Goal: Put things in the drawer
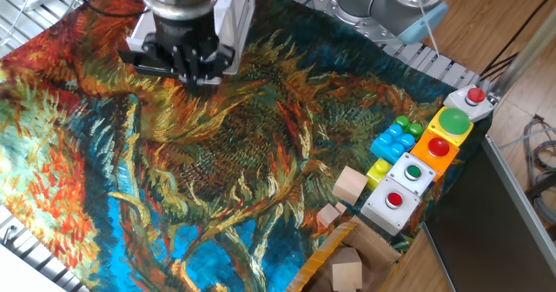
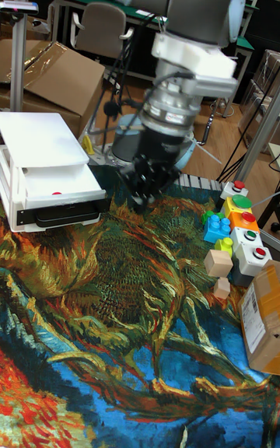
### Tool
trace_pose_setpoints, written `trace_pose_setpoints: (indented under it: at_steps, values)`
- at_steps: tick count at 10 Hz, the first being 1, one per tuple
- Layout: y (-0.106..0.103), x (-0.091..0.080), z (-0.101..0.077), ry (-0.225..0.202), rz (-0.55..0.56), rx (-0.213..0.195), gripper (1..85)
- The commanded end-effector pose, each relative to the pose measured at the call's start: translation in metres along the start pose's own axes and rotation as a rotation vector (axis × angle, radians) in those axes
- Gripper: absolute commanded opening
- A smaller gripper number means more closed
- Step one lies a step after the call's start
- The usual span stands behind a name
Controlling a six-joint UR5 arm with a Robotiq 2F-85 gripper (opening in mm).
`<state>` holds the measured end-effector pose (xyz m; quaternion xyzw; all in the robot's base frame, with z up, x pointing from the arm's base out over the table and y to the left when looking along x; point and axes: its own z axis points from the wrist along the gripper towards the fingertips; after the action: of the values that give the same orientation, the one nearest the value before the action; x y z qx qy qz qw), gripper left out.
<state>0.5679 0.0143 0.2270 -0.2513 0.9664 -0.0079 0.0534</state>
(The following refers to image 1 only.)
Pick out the white plastic drawer cabinet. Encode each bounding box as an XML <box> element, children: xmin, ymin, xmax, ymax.
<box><xmin>212</xmin><ymin>0</ymin><xmax>257</xmax><ymax>76</ymax></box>

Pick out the yellow box green dome button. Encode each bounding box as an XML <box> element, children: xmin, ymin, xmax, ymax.
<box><xmin>427</xmin><ymin>106</ymin><xmax>474</xmax><ymax>148</ymax></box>

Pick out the green toy building block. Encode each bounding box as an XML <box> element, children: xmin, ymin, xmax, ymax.
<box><xmin>393</xmin><ymin>115</ymin><xmax>425</xmax><ymax>142</ymax></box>

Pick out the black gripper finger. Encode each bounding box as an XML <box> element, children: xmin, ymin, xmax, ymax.
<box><xmin>194</xmin><ymin>43</ymin><xmax>236</xmax><ymax>87</ymax></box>
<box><xmin>141</xmin><ymin>33</ymin><xmax>193</xmax><ymax>83</ymax></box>

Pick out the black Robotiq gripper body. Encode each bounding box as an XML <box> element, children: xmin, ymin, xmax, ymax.
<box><xmin>153</xmin><ymin>15</ymin><xmax>219</xmax><ymax>62</ymax></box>

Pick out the white box green button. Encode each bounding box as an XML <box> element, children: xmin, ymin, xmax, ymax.
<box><xmin>386</xmin><ymin>151</ymin><xmax>437</xmax><ymax>197</ymax></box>

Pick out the grey floor cable bundle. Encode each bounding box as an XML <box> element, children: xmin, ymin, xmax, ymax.
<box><xmin>523</xmin><ymin>114</ymin><xmax>556</xmax><ymax>223</ymax></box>

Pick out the aluminium frame post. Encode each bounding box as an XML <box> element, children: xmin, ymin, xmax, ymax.
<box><xmin>490</xmin><ymin>17</ymin><xmax>556</xmax><ymax>100</ymax></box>

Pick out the large white box red button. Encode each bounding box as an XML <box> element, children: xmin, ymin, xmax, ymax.
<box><xmin>360</xmin><ymin>176</ymin><xmax>421</xmax><ymax>236</ymax></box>

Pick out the white drawer with black handle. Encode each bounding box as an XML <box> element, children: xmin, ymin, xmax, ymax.
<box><xmin>116</xmin><ymin>20</ymin><xmax>227</xmax><ymax>86</ymax></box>

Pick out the dark grey panel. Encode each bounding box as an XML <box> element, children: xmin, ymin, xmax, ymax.
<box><xmin>423</xmin><ymin>135</ymin><xmax>553</xmax><ymax>292</ymax></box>

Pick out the wooden block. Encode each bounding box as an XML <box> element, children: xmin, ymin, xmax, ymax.
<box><xmin>331</xmin><ymin>247</ymin><xmax>364</xmax><ymax>292</ymax></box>

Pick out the orange box red button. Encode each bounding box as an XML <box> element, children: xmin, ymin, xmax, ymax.
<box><xmin>409</xmin><ymin>129</ymin><xmax>460</xmax><ymax>183</ymax></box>

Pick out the cardboard box with shipping label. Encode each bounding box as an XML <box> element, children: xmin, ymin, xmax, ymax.
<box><xmin>284</xmin><ymin>216</ymin><xmax>403</xmax><ymax>292</ymax></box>

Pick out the yellow-green toy building block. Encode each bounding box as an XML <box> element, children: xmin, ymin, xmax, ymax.
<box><xmin>366</xmin><ymin>157</ymin><xmax>394</xmax><ymax>192</ymax></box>

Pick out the sunflower painting table cloth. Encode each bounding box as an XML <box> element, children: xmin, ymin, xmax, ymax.
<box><xmin>0</xmin><ymin>0</ymin><xmax>492</xmax><ymax>292</ymax></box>

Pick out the small white box red button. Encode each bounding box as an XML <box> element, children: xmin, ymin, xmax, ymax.
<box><xmin>442</xmin><ymin>84</ymin><xmax>496</xmax><ymax>123</ymax></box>

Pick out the large wooden cube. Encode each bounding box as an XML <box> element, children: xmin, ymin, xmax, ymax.
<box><xmin>332</xmin><ymin>165</ymin><xmax>369</xmax><ymax>207</ymax></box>

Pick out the small wooden cube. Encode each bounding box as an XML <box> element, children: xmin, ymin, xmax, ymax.
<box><xmin>315</xmin><ymin>202</ymin><xmax>341</xmax><ymax>229</ymax></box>

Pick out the blue toy building block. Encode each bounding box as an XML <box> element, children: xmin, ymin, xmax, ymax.
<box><xmin>369</xmin><ymin>123</ymin><xmax>417</xmax><ymax>166</ymax></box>

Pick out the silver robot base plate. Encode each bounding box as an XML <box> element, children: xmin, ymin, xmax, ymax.
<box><xmin>310</xmin><ymin>0</ymin><xmax>418</xmax><ymax>45</ymax></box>

